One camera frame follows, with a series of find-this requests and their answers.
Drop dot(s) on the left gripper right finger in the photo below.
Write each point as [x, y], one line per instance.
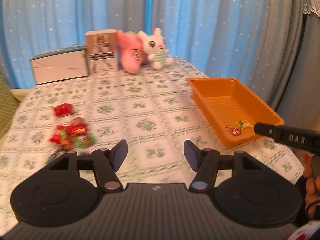
[204, 162]

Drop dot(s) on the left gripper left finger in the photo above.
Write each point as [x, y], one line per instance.
[105, 165]

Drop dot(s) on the green-end brown candy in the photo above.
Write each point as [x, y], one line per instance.
[85, 141]

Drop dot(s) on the small red foil candy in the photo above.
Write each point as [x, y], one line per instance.
[234, 131]

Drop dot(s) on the red caramel candy wrapper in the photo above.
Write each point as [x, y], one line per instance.
[78, 127]

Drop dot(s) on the red snack packet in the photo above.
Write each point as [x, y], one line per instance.
[61, 135]

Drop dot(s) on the yellow candy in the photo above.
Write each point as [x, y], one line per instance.
[243, 124]

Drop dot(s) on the red snack pack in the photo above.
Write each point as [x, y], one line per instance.
[64, 109]

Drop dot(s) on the person's right hand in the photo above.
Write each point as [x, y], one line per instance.
[312, 185]

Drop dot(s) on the grey lace-trim curtain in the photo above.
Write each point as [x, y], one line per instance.
[299, 106]

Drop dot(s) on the orange plastic tray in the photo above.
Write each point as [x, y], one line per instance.
[224, 101]

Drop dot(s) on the green floral tablecloth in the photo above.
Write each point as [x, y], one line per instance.
[153, 111]

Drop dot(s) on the long white cardboard box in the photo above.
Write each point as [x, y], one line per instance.
[60, 64]

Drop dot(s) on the pink star plush toy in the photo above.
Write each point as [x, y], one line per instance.
[132, 54]

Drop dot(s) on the tall printed product box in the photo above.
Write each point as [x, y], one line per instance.
[101, 51]

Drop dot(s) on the green zigzag cushion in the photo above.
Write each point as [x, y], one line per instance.
[8, 106]

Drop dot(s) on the blue star curtain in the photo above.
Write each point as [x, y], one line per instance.
[253, 40]

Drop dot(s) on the white bunny plush toy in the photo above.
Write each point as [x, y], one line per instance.
[155, 48]

